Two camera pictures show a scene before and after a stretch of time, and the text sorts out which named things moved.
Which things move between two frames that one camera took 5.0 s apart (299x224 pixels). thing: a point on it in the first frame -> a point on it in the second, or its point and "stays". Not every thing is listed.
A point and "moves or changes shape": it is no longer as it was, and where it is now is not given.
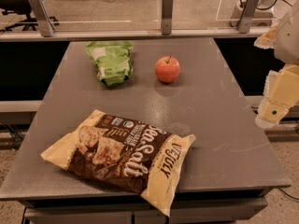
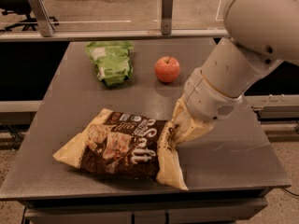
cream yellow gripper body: x=288 y=41 -> x=206 y=102
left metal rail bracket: x=46 y=25 stays
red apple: x=167 y=68 stays
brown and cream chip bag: x=123 y=155 moves or changes shape
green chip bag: x=111 y=60 stays
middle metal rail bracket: x=167 y=12 stays
